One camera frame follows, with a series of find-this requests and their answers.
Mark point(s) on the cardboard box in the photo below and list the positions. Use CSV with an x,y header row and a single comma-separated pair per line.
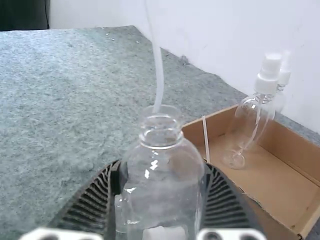
x,y
275,180

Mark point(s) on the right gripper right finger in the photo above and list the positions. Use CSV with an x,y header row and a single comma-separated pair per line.
x,y
222,200

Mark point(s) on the white spray top dip tube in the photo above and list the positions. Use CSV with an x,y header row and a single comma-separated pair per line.
x,y
157,62

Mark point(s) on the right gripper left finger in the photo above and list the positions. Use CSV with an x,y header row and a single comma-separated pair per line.
x,y
87,200

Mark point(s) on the clear plastic bottle without top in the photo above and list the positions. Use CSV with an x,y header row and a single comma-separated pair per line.
x,y
162,175

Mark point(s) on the clear bottle with spray top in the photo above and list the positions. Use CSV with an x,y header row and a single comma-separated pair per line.
x,y
250,120
282,82

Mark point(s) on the white straw tube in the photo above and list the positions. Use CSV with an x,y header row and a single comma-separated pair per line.
x,y
206,140

